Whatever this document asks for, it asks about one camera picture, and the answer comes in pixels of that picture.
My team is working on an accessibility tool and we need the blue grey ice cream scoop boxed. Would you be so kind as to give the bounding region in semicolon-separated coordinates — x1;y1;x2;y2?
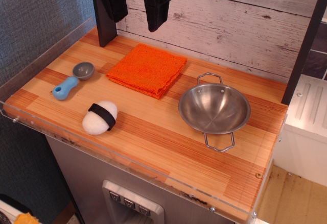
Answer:
52;62;95;101

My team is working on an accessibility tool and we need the grey toy fridge dispenser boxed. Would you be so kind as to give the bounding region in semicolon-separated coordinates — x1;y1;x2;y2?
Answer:
102;180;165;223

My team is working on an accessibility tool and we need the steel pot with handles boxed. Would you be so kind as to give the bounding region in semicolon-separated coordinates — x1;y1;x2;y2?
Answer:
178;72;251;153

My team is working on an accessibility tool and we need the folded orange cloth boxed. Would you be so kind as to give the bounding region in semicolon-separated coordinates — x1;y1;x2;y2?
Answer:
106;44;187;99

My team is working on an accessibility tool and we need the yellow black object at corner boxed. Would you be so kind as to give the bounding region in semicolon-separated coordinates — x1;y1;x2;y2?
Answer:
1;212;40;224

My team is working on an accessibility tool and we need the dark left support post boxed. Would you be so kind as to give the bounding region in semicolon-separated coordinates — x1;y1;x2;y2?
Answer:
93;0;117;47

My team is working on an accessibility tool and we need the clear acrylic table guard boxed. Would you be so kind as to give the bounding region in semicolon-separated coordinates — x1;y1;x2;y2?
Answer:
1;16;287;223

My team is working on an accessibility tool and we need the white rice ball toy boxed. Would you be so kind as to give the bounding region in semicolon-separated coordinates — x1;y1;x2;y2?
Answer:
82;101;118;135

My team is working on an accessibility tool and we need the dark right support post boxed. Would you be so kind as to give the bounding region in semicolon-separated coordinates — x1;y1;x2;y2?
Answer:
281;0;326;105

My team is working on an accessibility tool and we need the dark support post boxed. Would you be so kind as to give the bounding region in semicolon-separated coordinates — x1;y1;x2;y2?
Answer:
281;0;326;105
93;0;117;47

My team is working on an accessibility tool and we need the white appliance at right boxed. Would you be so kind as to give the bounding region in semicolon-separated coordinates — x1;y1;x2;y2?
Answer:
273;75;326;185

